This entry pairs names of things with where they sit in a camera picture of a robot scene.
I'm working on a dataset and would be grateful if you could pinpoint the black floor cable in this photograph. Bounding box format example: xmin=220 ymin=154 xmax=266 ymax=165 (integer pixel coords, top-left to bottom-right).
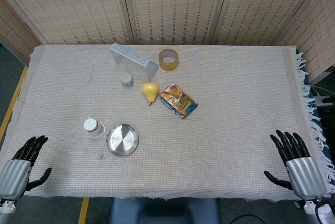
xmin=229 ymin=214 xmax=265 ymax=224

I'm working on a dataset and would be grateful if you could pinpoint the silver metal plate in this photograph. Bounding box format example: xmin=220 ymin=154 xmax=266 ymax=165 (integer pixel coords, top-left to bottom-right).
xmin=105 ymin=123 xmax=140 ymax=157

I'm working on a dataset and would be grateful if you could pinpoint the yellow pear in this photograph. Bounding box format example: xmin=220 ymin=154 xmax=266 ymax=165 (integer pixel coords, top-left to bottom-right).
xmin=142 ymin=82 xmax=160 ymax=106

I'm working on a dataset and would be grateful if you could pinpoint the white metal mesh stand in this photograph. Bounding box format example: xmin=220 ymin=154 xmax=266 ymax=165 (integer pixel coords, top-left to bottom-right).
xmin=109 ymin=42 xmax=160 ymax=81

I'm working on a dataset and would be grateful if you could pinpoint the yellowish packing tape roll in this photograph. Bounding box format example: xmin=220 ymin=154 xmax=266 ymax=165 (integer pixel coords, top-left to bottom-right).
xmin=158 ymin=48 xmax=180 ymax=71

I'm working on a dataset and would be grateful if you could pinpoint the beige waffle tablecloth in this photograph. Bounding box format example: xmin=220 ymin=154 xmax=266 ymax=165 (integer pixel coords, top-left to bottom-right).
xmin=0 ymin=43 xmax=333 ymax=203

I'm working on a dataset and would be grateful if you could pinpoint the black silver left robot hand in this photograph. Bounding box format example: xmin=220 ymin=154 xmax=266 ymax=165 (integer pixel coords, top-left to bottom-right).
xmin=0 ymin=135 xmax=52 ymax=200

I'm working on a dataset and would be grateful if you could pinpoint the white paper cup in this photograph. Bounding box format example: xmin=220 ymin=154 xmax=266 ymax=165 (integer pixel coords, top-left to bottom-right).
xmin=83 ymin=117 xmax=106 ymax=140

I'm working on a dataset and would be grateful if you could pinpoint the orange blue snack packet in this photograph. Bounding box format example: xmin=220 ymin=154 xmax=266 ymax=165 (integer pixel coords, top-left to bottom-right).
xmin=159 ymin=83 xmax=199 ymax=119

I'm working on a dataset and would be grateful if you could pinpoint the woven bamboo folding screen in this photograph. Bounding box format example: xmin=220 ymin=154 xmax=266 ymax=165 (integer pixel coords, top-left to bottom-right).
xmin=0 ymin=0 xmax=335 ymax=86

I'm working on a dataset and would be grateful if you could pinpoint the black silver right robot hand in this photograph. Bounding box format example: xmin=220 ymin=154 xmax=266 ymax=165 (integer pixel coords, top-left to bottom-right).
xmin=263 ymin=129 xmax=328 ymax=200

